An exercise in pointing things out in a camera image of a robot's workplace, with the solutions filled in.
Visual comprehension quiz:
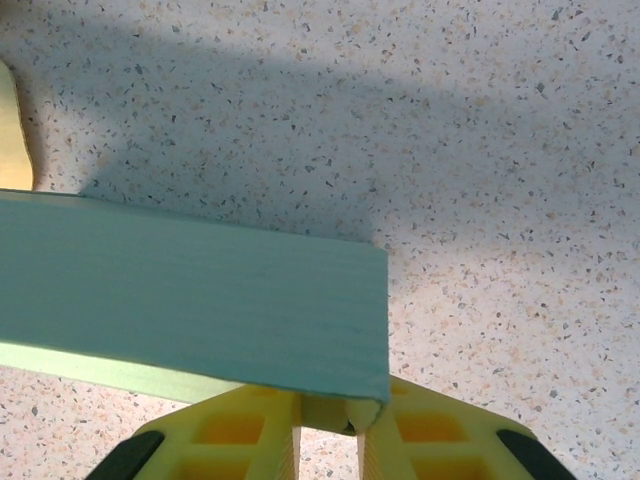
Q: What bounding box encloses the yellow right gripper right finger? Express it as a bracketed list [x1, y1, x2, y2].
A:
[355, 375, 539, 480]

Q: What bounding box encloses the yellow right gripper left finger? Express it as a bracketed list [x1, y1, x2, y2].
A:
[130, 382, 303, 480]

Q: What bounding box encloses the light green paper box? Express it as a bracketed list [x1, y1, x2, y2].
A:
[0, 187, 391, 435]

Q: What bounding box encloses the yellow paper box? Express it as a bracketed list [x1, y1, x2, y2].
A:
[0, 59, 35, 192]

